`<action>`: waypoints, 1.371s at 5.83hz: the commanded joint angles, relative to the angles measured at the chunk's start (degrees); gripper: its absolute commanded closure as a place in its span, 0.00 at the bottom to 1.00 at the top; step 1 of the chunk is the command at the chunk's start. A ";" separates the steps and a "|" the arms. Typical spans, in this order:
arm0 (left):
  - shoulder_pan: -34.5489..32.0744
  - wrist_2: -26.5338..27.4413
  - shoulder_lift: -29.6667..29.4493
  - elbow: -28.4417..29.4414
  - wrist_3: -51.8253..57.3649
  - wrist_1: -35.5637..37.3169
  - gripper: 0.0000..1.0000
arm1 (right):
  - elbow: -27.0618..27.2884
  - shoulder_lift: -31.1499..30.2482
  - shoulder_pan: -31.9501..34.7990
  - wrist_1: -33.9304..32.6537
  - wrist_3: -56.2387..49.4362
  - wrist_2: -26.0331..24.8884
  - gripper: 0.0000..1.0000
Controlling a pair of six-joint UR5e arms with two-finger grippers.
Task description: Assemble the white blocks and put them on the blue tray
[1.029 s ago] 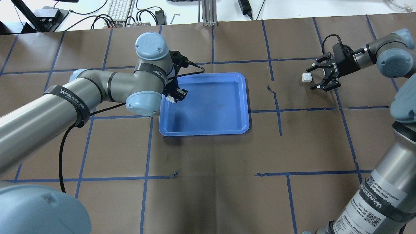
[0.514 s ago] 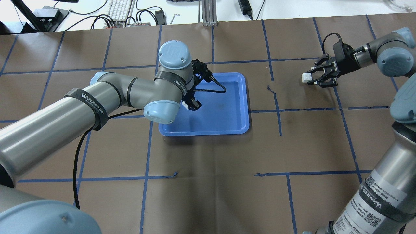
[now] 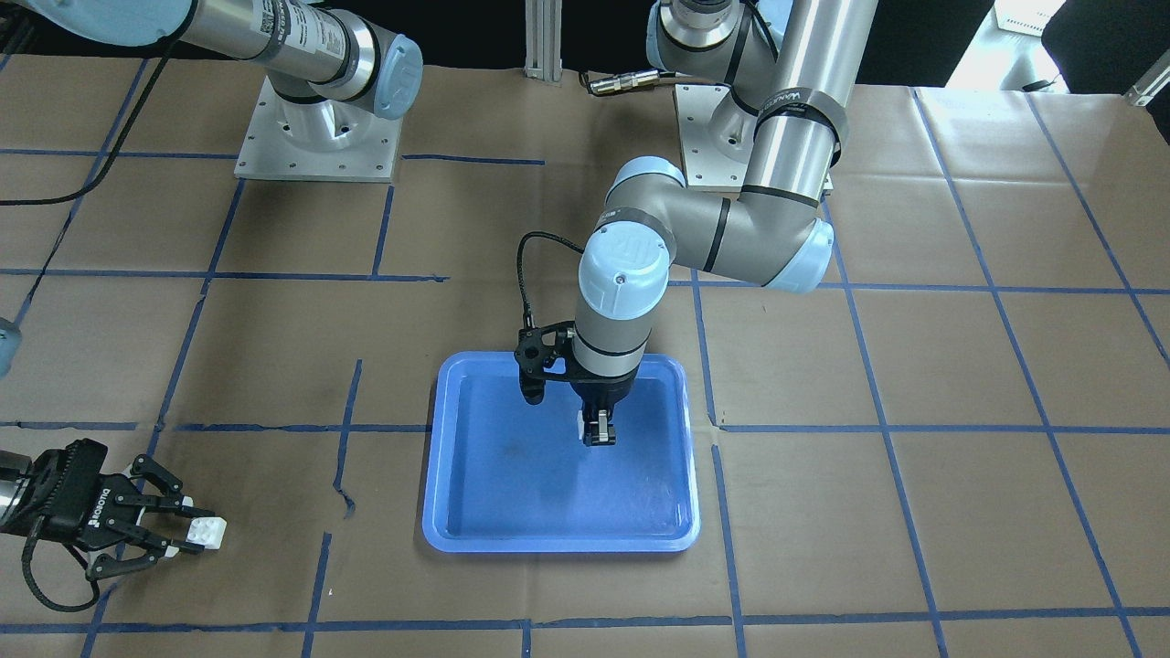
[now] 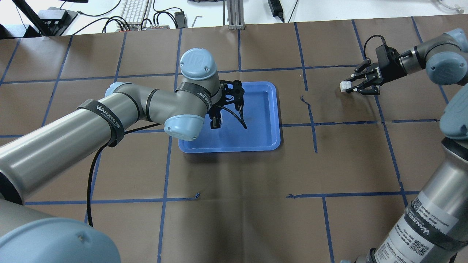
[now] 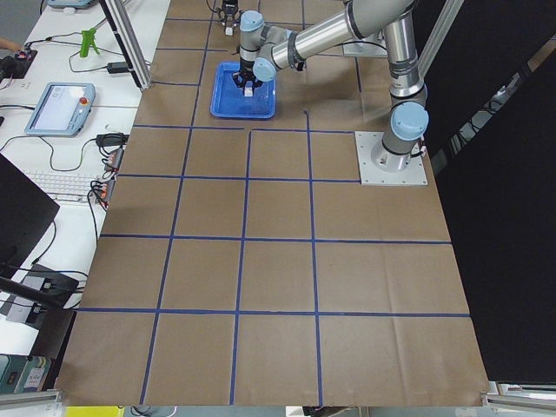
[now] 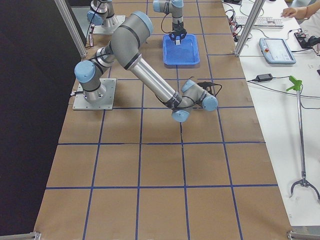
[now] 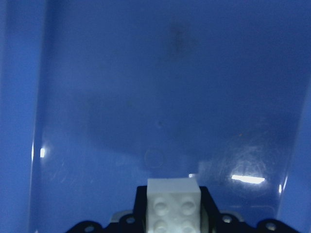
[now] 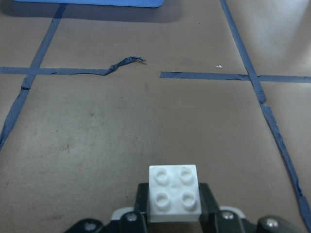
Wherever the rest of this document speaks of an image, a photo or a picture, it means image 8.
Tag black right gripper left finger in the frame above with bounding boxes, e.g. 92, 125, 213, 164
132, 183, 149, 233

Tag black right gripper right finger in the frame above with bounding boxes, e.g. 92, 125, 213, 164
199, 183, 219, 233

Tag blue plastic tray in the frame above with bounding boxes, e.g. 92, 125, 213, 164
19, 0, 164, 8

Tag white block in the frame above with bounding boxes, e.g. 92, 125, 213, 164
148, 165, 202, 223

